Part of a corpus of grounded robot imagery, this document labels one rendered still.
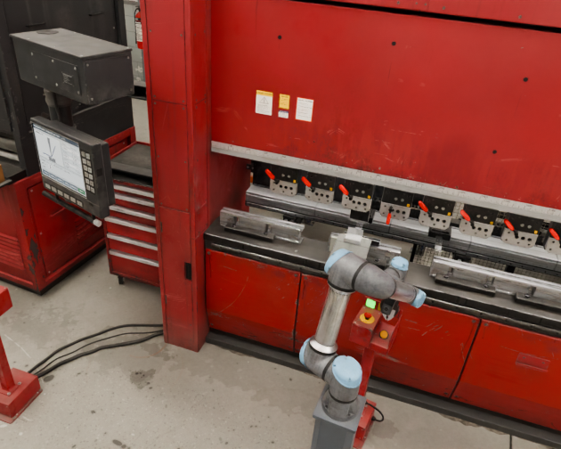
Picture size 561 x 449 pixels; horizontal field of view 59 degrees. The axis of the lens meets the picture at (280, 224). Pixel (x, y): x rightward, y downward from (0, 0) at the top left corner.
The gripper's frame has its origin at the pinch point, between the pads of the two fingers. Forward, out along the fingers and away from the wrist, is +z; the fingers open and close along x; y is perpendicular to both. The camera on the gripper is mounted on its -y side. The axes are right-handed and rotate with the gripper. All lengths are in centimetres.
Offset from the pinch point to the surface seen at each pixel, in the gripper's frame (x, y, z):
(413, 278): -3.1, 34.7, -0.6
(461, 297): -28.7, 33.1, -0.1
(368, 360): 4.4, -2.5, 30.6
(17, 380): 179, -87, 64
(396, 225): 17, 65, -8
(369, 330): 6.2, -5.7, 6.2
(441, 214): -7, 44, -38
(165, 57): 125, 6, -102
